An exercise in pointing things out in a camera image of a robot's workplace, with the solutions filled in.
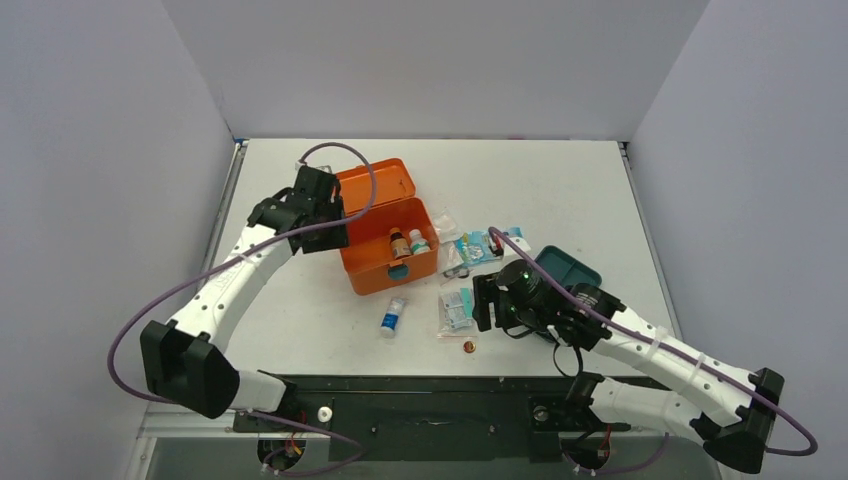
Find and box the white blue tube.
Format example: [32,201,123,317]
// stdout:
[379,298,407,339]

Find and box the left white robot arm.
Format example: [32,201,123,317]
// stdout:
[140,166,348,430]

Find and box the white gauze packet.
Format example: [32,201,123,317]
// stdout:
[430,208,464,244]

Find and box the blue snack packet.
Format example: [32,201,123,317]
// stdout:
[455,230,517,268]

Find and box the orange plastic medicine box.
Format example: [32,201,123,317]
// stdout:
[337,158,439,296]

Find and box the white bottle green label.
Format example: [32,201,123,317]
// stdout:
[409,229,431,255]

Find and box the teal divided tray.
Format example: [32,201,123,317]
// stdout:
[535,245,602,289]

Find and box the zip bag of wipes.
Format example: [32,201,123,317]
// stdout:
[436,288,478,339]

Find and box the brown bottle orange cap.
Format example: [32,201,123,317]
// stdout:
[389,228,412,260]

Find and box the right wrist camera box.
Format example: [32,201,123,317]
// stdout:
[486,227,528,258]

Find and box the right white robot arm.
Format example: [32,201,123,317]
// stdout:
[473,259,785,474]

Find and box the clear zip bag gauze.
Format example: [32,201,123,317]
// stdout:
[438,242,464,278]

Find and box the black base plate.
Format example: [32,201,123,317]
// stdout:
[231,374,697,465]

